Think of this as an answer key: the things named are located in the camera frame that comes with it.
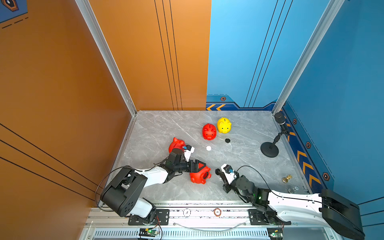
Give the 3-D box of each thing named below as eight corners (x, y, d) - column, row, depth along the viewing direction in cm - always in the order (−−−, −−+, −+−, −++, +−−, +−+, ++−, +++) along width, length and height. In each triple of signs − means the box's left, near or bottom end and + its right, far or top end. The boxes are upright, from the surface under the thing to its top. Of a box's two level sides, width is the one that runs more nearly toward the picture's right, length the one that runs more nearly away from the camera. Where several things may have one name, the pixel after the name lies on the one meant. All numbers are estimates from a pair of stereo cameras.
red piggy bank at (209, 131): (205, 143, 103) (206, 135, 96) (202, 133, 109) (202, 124, 101) (217, 140, 105) (218, 132, 97) (212, 130, 110) (213, 122, 103)
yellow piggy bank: (217, 135, 107) (219, 127, 100) (216, 125, 114) (217, 117, 107) (230, 135, 107) (232, 127, 100) (228, 125, 114) (230, 117, 107)
